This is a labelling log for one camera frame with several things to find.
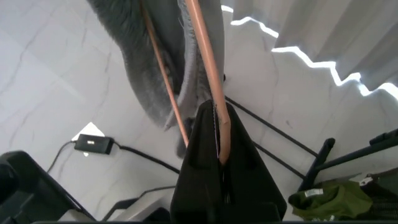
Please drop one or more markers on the green garment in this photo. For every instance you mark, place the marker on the green garment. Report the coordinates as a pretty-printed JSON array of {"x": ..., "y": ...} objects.
[{"x": 335, "y": 199}]

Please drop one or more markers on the black power adapter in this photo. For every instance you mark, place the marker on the black power adapter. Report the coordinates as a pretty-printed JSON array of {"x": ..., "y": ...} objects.
[{"x": 93, "y": 143}]

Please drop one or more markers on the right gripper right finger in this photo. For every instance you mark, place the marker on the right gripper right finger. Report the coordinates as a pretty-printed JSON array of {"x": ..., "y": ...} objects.
[{"x": 252, "y": 193}]

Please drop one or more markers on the pink clothes hanger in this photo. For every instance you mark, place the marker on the pink clothes hanger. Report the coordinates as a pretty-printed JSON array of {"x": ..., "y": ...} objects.
[{"x": 208, "y": 62}]

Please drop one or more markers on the black clothes rack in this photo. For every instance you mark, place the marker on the black clothes rack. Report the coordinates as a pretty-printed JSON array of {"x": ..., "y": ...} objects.
[{"x": 317, "y": 161}]

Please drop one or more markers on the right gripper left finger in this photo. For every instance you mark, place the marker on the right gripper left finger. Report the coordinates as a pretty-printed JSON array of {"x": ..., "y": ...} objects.
[{"x": 196, "y": 186}]

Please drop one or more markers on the pale grey shorts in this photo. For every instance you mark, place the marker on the pale grey shorts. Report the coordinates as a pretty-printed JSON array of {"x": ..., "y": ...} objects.
[{"x": 133, "y": 56}]

